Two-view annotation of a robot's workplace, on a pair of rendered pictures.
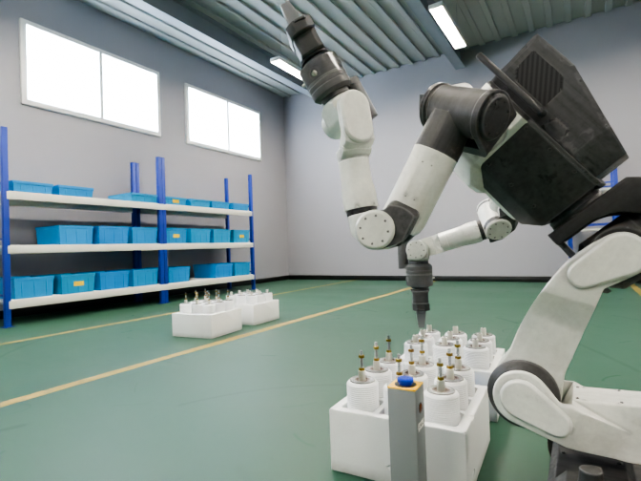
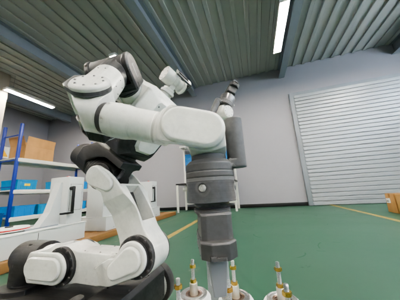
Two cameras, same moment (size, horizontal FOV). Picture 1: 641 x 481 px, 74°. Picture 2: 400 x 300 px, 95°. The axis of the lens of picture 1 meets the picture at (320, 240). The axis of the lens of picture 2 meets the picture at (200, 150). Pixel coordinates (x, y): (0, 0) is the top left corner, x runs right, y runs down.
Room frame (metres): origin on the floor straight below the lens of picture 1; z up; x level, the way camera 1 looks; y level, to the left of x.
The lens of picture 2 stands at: (1.76, -0.44, 0.54)
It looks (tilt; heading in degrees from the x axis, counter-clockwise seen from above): 13 degrees up; 164
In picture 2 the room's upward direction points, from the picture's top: 4 degrees counter-clockwise
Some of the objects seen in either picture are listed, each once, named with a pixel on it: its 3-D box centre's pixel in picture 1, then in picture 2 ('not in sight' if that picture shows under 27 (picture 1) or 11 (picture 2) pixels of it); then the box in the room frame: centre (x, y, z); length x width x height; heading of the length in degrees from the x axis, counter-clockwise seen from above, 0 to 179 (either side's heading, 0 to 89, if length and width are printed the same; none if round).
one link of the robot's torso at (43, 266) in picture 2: not in sight; (66, 259); (0.76, -0.79, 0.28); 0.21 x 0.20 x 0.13; 58
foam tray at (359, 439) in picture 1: (414, 425); not in sight; (1.33, -0.27, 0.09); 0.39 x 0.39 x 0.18; 61
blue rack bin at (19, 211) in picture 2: not in sight; (16, 211); (-3.17, -3.17, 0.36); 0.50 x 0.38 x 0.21; 59
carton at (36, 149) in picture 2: not in sight; (31, 150); (-3.34, -3.13, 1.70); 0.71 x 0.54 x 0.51; 152
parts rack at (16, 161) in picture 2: not in sight; (50, 177); (-3.75, -2.87, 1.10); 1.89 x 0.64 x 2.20; 148
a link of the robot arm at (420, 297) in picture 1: (420, 290); (211, 212); (1.44, -0.33, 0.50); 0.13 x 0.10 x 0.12; 170
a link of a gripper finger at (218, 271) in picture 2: not in sight; (218, 274); (1.46, -0.34, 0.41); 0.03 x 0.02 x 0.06; 80
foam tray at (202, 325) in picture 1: (207, 321); not in sight; (3.45, 0.94, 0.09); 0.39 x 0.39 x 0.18; 65
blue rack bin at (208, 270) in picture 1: (213, 270); not in sight; (6.68, 1.71, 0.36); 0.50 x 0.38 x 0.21; 58
